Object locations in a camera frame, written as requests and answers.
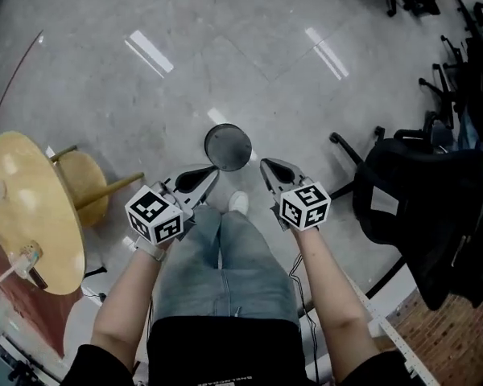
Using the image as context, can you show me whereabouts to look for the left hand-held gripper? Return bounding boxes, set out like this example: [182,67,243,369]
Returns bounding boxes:
[124,164,221,245]

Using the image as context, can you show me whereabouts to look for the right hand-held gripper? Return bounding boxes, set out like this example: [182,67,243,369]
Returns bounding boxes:
[258,158,332,232]

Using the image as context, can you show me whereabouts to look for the black mesh waste bin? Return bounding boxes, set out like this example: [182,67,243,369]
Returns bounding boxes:
[203,123,254,173]

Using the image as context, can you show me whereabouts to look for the person's right forearm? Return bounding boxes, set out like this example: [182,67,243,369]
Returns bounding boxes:
[293,225,382,382]

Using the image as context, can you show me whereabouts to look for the person's left forearm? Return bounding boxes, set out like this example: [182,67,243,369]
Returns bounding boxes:
[90,237,174,364]

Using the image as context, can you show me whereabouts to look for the person's right white shoe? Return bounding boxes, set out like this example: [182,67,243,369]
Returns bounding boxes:
[228,190,250,216]

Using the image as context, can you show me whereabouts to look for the white wristband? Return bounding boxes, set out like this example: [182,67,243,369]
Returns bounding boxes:
[134,236,168,262]

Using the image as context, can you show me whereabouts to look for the person's blue jeans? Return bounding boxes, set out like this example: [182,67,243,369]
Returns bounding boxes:
[152,205,301,326]

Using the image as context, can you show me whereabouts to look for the black mesh office chair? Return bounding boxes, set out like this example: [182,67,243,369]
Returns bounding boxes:
[328,126,483,312]

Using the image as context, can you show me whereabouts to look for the round wooden side table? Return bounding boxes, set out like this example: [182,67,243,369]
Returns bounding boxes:
[0,129,146,297]

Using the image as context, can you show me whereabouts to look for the person's black shirt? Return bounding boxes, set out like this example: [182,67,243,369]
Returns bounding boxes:
[60,315,411,386]

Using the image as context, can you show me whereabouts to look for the white perforated metal rack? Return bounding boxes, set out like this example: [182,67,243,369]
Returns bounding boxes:
[345,274,440,386]

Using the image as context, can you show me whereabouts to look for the pink cloth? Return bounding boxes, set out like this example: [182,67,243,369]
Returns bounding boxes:
[0,245,84,358]

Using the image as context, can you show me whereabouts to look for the black floor cable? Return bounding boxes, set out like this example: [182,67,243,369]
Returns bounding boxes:
[81,265,108,302]

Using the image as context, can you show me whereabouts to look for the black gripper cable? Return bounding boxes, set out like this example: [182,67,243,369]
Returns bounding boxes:
[288,253,321,386]

